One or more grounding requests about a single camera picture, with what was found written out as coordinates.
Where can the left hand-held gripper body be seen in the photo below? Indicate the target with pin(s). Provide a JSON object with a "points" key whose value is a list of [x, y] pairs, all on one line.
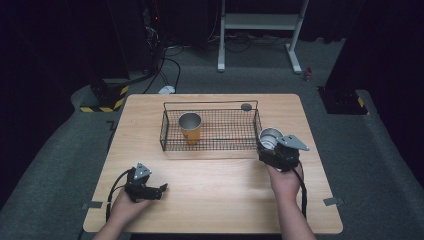
{"points": [[138, 190]]}

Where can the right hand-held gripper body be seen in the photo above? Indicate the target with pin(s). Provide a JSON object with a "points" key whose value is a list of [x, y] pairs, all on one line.
{"points": [[283, 158]]}

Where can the brown metal cup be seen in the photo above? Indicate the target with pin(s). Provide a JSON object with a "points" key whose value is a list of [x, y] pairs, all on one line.
{"points": [[269, 138]]}

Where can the orange metal cup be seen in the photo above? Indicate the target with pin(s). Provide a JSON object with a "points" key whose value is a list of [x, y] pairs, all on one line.
{"points": [[190, 128]]}

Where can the person's left hand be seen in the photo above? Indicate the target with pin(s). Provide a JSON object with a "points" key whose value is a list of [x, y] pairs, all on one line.
{"points": [[128, 210]]}

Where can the person's right hand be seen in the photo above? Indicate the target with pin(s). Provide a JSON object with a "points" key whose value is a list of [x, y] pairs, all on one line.
{"points": [[285, 185]]}

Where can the grey round table cap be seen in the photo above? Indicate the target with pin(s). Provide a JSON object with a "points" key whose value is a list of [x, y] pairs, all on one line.
{"points": [[246, 107]]}

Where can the grey tape strip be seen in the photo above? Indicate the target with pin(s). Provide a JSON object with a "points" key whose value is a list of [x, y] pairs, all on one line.
{"points": [[92, 205], [333, 201]]}

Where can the yellow black striped base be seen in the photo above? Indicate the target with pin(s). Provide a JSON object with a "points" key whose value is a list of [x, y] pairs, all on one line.
{"points": [[110, 98], [343, 101]]}

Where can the white power adapter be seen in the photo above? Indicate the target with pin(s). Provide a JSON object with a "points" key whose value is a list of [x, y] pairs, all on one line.
{"points": [[166, 89]]}

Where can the white metal stand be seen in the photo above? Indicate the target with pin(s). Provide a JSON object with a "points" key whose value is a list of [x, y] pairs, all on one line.
{"points": [[260, 21]]}

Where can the dark computer tower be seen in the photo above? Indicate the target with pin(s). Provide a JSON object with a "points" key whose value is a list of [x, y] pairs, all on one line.
{"points": [[151, 33]]}

